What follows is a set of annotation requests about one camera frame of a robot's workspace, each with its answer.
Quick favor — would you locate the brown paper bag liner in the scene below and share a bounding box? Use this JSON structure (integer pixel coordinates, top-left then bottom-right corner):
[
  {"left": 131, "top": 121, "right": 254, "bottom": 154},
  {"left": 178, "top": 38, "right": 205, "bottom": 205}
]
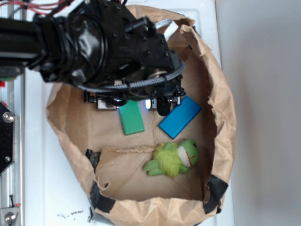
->
[{"left": 47, "top": 5, "right": 237, "bottom": 226}]

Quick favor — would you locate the grey braided cable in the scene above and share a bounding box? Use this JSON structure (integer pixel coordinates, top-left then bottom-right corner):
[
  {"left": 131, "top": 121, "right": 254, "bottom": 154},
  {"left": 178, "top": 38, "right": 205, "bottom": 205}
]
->
[{"left": 75, "top": 60, "right": 186, "bottom": 93}]

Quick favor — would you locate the blue rectangular block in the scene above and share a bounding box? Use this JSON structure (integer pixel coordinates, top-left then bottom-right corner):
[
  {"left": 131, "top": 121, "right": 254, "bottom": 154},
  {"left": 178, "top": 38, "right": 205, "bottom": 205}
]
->
[{"left": 158, "top": 96, "right": 202, "bottom": 139}]

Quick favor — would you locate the green plush frog toy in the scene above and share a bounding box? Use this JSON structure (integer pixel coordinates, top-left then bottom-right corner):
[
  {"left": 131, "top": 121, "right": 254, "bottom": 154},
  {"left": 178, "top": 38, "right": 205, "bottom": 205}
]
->
[{"left": 144, "top": 139, "right": 199, "bottom": 178}]

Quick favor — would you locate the silver corner bracket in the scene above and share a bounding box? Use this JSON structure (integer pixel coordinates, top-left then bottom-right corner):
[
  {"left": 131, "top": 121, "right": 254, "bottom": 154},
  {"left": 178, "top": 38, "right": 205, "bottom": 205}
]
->
[{"left": 0, "top": 207, "right": 19, "bottom": 226}]

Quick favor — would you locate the black metal bracket plate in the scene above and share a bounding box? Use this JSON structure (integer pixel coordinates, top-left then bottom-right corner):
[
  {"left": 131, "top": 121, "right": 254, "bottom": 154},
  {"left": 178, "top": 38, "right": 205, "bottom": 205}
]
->
[{"left": 0, "top": 102, "right": 15, "bottom": 175}]

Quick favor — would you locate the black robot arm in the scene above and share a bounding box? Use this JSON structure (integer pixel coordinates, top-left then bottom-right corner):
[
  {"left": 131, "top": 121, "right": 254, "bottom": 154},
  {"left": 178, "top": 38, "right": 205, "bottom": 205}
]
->
[{"left": 0, "top": 0, "right": 185, "bottom": 116}]

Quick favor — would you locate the small wrist camera box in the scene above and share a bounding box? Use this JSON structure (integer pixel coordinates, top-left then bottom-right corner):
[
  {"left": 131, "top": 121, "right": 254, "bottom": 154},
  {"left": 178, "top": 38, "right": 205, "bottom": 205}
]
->
[{"left": 96, "top": 95, "right": 128, "bottom": 110}]

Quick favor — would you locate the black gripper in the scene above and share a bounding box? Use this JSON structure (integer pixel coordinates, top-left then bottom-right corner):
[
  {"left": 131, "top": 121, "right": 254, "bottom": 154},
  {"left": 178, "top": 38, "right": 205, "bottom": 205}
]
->
[{"left": 98, "top": 0, "right": 185, "bottom": 116}]

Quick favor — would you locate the white plastic bin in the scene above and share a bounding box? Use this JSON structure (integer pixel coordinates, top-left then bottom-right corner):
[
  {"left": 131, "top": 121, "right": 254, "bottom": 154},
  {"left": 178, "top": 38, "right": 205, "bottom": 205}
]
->
[{"left": 21, "top": 0, "right": 235, "bottom": 226}]

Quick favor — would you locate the aluminium frame rail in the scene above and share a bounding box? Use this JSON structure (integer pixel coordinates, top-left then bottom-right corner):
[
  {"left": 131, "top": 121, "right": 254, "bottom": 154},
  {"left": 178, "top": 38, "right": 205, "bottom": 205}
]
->
[{"left": 0, "top": 77, "right": 24, "bottom": 226}]

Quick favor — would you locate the green rectangular block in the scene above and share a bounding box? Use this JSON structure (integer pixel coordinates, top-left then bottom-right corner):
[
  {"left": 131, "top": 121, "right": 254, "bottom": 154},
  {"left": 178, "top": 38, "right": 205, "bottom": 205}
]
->
[{"left": 119, "top": 100, "right": 144, "bottom": 136}]

